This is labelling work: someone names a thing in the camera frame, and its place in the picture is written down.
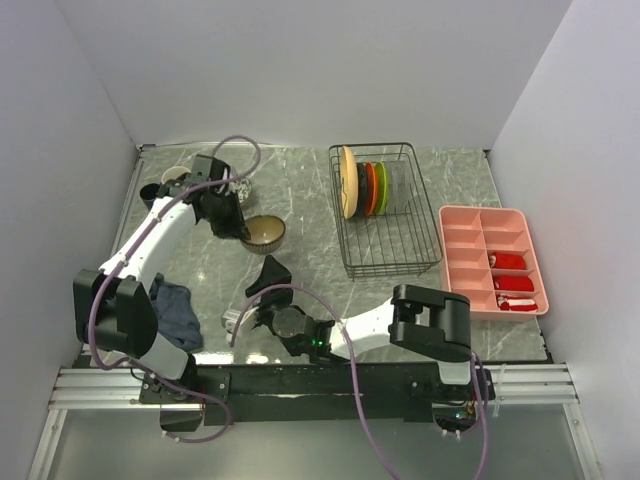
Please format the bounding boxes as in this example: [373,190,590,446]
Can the pink patterned bowl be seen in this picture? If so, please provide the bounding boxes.
[233,178,252,208]

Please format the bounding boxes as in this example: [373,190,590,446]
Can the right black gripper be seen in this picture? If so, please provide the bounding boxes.
[248,254,295,330]

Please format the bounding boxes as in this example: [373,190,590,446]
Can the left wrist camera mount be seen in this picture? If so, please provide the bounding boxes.
[191,154,231,181]

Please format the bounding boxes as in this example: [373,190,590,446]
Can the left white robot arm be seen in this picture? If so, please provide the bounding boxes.
[72,155,249,402]

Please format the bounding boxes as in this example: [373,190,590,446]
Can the black wire dish rack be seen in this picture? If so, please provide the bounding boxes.
[328,142,443,279]

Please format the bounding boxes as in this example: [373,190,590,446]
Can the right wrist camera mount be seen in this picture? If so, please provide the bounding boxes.
[221,307,256,337]

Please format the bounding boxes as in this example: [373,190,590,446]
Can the green plate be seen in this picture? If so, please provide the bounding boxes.
[375,162,389,215]

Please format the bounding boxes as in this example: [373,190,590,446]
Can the orange plate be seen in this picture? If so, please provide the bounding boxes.
[365,162,378,216]

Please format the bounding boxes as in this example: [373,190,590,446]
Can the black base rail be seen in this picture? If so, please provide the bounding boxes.
[139,362,475,426]

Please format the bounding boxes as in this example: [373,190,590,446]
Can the orange mug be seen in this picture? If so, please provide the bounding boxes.
[160,165,191,185]

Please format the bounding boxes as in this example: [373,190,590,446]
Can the beige plate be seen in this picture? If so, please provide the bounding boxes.
[340,146,359,219]

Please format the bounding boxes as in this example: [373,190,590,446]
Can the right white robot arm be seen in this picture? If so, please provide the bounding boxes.
[245,255,473,398]

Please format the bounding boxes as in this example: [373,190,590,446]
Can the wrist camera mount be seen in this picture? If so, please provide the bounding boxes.
[221,307,256,337]
[191,154,231,181]

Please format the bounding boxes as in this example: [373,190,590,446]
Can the blue cloth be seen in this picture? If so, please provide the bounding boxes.
[149,273,204,353]

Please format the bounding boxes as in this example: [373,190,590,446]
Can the red white striped item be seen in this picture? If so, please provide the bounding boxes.
[496,295,538,312]

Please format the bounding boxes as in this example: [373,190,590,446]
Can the black plate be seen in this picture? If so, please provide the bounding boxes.
[356,163,369,217]

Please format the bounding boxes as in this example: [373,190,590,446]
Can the red item in tray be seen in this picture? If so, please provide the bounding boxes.
[493,275,535,292]
[488,252,527,270]

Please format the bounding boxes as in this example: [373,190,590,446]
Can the dark brown patterned bowl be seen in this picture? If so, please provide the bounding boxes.
[241,215,286,255]

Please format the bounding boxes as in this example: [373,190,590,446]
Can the dark blue mug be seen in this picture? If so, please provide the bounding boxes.
[139,183,160,211]

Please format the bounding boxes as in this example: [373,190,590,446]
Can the pink divided tray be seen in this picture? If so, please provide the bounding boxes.
[439,205,549,321]

